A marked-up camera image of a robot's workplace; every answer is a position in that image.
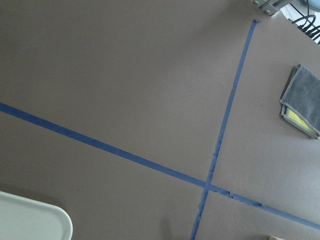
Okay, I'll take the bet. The grey yellow folded cloth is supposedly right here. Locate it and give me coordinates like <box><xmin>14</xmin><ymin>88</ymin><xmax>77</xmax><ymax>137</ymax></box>
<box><xmin>279</xmin><ymin>64</ymin><xmax>320</xmax><ymax>140</ymax></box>

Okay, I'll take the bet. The white rectangular tray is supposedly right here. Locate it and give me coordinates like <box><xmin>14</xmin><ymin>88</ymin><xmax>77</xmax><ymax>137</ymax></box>
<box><xmin>0</xmin><ymin>191</ymin><xmax>73</xmax><ymax>240</ymax></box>

